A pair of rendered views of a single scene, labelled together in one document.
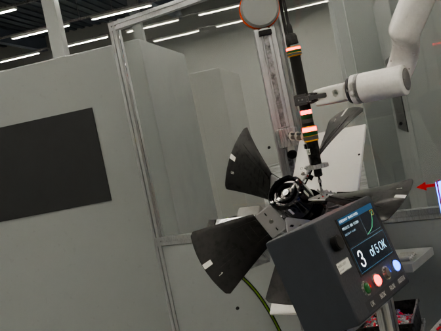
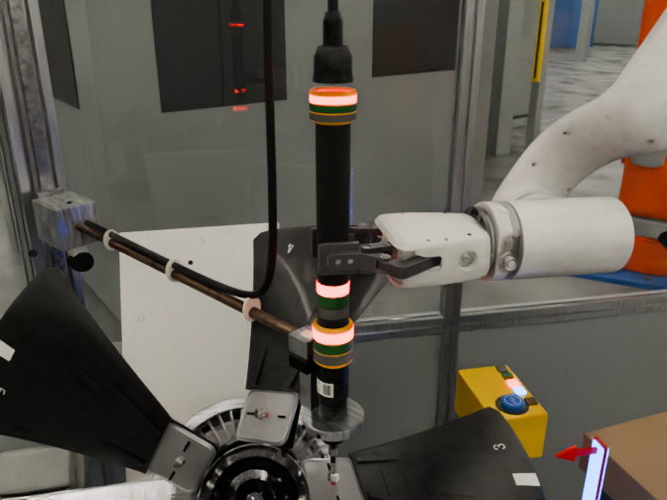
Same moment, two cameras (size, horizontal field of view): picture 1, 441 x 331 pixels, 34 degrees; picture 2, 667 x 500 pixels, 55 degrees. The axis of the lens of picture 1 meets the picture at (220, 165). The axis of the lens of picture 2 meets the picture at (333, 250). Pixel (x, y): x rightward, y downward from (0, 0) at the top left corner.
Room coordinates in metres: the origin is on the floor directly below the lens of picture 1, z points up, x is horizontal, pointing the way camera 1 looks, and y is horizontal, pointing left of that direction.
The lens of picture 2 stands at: (1.69, 0.15, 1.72)
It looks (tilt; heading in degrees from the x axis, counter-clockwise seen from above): 22 degrees down; 314
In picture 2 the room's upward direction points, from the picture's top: straight up
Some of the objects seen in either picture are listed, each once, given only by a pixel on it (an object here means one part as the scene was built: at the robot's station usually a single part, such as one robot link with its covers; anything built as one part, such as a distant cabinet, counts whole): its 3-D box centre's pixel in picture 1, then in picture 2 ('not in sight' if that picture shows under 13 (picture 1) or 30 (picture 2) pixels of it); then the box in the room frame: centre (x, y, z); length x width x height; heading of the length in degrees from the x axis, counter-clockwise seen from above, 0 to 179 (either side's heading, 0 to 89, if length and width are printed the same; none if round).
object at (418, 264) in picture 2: (320, 96); (412, 259); (2.04, -0.32, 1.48); 0.08 x 0.06 x 0.01; 115
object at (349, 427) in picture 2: (313, 152); (326, 381); (2.12, -0.28, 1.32); 0.09 x 0.07 x 0.10; 0
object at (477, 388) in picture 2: not in sight; (497, 414); (2.15, -0.74, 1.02); 0.16 x 0.10 x 0.11; 146
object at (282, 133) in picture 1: (287, 137); (65, 219); (2.74, -0.27, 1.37); 0.10 x 0.07 x 0.08; 1
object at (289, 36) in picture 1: (303, 100); (333, 253); (2.11, -0.28, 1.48); 0.04 x 0.04 x 0.46
